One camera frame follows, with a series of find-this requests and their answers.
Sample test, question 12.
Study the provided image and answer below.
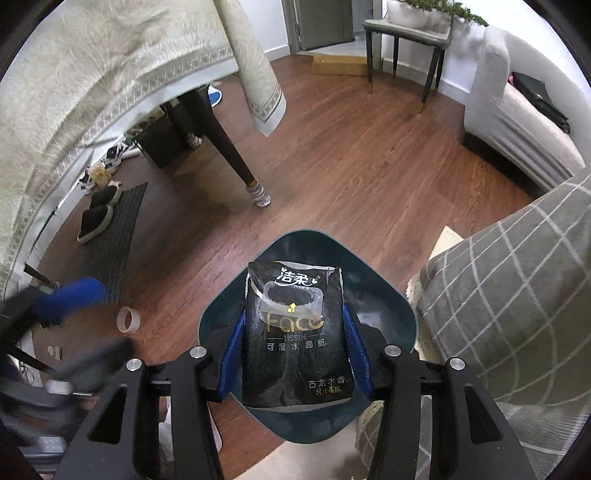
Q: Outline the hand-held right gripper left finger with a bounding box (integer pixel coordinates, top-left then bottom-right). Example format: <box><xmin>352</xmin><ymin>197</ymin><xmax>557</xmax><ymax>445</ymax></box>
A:
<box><xmin>60</xmin><ymin>310</ymin><xmax>245</xmax><ymax>480</ymax></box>

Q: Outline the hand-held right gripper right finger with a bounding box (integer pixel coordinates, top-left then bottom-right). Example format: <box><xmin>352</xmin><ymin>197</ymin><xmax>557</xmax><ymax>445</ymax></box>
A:
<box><xmin>342</xmin><ymin>307</ymin><xmax>539</xmax><ymax>480</ymax></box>

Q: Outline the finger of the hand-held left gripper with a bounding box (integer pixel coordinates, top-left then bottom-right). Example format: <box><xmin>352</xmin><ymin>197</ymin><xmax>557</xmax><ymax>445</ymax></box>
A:
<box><xmin>55</xmin><ymin>339</ymin><xmax>134</xmax><ymax>385</ymax></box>
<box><xmin>34</xmin><ymin>277</ymin><xmax>112</xmax><ymax>324</ymax></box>

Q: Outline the clear tape roll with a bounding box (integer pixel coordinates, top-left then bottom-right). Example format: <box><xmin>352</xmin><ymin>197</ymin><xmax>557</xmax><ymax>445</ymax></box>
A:
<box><xmin>116</xmin><ymin>306</ymin><xmax>141</xmax><ymax>334</ymax></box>

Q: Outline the black tissue pack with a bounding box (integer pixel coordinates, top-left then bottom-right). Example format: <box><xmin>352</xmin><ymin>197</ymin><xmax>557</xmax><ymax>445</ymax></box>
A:
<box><xmin>241</xmin><ymin>261</ymin><xmax>356</xmax><ymax>411</ymax></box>

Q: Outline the dark teal trash bin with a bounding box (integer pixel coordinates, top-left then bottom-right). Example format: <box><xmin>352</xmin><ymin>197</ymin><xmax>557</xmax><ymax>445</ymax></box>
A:
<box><xmin>198</xmin><ymin>228</ymin><xmax>419</xmax><ymax>445</ymax></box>

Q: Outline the dark floor mat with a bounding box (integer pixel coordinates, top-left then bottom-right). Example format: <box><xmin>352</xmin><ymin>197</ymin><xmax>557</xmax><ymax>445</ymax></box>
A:
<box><xmin>81</xmin><ymin>181</ymin><xmax>149</xmax><ymax>296</ymax></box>

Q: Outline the dark slipper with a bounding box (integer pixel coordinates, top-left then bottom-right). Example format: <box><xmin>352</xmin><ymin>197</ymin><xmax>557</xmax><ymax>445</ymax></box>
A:
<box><xmin>90</xmin><ymin>185</ymin><xmax>123</xmax><ymax>208</ymax></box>
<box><xmin>76</xmin><ymin>204</ymin><xmax>114</xmax><ymax>244</ymax></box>

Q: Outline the black storage box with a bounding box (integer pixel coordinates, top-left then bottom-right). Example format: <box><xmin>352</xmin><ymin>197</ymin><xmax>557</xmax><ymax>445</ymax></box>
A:
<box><xmin>139</xmin><ymin>108</ymin><xmax>188</xmax><ymax>169</ymax></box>

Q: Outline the dark wooden table leg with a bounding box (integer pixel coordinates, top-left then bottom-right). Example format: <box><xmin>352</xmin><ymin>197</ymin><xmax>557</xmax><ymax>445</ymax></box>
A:
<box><xmin>164</xmin><ymin>90</ymin><xmax>273</xmax><ymax>208</ymax></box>
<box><xmin>159</xmin><ymin>102</ymin><xmax>204</xmax><ymax>149</ymax></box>

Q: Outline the beige patterned tablecloth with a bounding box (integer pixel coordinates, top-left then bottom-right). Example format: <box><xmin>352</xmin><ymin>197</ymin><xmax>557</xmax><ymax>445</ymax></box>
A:
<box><xmin>0</xmin><ymin>0</ymin><xmax>288</xmax><ymax>296</ymax></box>

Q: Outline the grey armchair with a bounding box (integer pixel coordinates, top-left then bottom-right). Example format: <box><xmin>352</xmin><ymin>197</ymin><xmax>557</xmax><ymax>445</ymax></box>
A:
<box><xmin>463</xmin><ymin>25</ymin><xmax>587</xmax><ymax>192</ymax></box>

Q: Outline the cardboard box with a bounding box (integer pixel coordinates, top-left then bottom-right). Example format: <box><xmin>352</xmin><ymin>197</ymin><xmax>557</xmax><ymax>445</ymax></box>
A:
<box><xmin>311</xmin><ymin>54</ymin><xmax>370</xmax><ymax>77</ymax></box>

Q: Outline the black bag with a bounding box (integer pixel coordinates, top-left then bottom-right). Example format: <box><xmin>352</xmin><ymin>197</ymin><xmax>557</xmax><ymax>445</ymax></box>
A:
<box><xmin>508</xmin><ymin>71</ymin><xmax>571</xmax><ymax>136</ymax></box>

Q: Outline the grey chair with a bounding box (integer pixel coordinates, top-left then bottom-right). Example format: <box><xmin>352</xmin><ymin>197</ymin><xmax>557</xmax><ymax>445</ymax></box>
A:
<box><xmin>362</xmin><ymin>18</ymin><xmax>453</xmax><ymax>114</ymax></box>

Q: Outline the grey door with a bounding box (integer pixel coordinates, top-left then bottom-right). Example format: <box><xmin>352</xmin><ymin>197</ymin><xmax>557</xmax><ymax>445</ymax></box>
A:
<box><xmin>281</xmin><ymin>0</ymin><xmax>384</xmax><ymax>51</ymax></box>

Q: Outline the potted plant white pot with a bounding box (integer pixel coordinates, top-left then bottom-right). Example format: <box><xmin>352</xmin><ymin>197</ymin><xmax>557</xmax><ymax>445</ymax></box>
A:
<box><xmin>443</xmin><ymin>0</ymin><xmax>490</xmax><ymax>35</ymax></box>
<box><xmin>385</xmin><ymin>0</ymin><xmax>455</xmax><ymax>29</ymax></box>

